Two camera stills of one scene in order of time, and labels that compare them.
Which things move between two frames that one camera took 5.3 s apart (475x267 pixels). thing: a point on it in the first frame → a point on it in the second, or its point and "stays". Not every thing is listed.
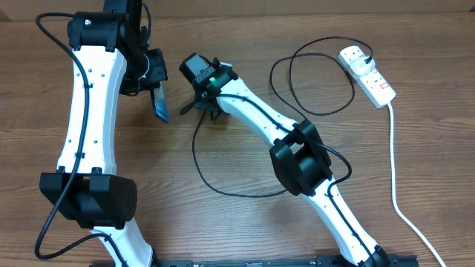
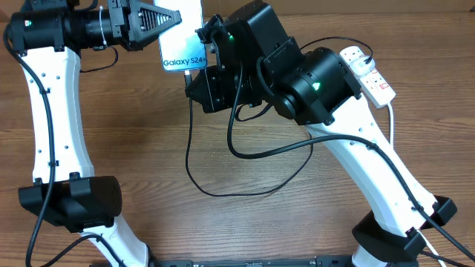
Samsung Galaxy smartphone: (161, 107) → (181, 47)
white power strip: (371, 83) stays
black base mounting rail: (392, 261) stays
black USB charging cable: (274, 193) → (311, 136)
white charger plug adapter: (359, 66) stays
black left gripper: (159, 74) → (130, 21)
